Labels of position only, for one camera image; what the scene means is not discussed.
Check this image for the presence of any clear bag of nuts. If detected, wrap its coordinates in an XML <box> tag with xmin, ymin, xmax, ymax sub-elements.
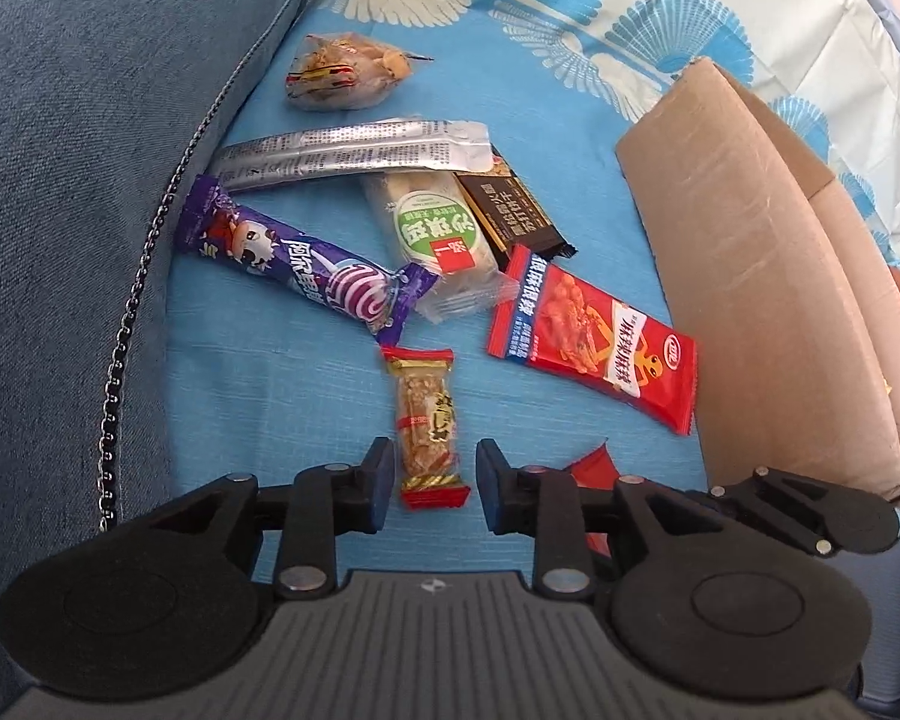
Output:
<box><xmin>284</xmin><ymin>32</ymin><xmax>430</xmax><ymax>112</ymax></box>

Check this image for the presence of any black chocolate bar wrapper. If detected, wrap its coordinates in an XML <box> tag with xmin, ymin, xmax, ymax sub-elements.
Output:
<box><xmin>453</xmin><ymin>151</ymin><xmax>577</xmax><ymax>271</ymax></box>

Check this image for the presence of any brown cardboard box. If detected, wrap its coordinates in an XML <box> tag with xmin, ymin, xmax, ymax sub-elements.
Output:
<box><xmin>616</xmin><ymin>59</ymin><xmax>900</xmax><ymax>507</ymax></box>

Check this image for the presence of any green label pastry packet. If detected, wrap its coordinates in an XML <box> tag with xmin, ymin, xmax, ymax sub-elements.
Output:
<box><xmin>361</xmin><ymin>171</ymin><xmax>518</xmax><ymax>323</ymax></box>

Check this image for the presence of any red spicy snack packet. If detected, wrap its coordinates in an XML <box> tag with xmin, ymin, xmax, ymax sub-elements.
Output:
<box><xmin>487</xmin><ymin>244</ymin><xmax>699</xmax><ymax>436</ymax></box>

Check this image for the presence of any metal chain strap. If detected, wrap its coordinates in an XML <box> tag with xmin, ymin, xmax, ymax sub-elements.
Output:
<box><xmin>92</xmin><ymin>78</ymin><xmax>230</xmax><ymax>533</ymax></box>

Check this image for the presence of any blue fan pattern cloth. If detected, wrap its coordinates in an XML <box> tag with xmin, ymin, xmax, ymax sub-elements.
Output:
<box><xmin>103</xmin><ymin>0</ymin><xmax>900</xmax><ymax>587</ymax></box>

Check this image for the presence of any small peanut candy bar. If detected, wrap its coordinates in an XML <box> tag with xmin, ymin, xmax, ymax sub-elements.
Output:
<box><xmin>382</xmin><ymin>346</ymin><xmax>471</xmax><ymax>511</ymax></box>

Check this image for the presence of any silver stick sachet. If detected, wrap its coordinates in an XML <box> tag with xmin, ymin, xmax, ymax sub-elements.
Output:
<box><xmin>208</xmin><ymin>119</ymin><xmax>494</xmax><ymax>192</ymax></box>

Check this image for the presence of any purple milk candy wrapper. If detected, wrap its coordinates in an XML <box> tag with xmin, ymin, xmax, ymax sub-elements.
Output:
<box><xmin>175</xmin><ymin>176</ymin><xmax>439</xmax><ymax>346</ymax></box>

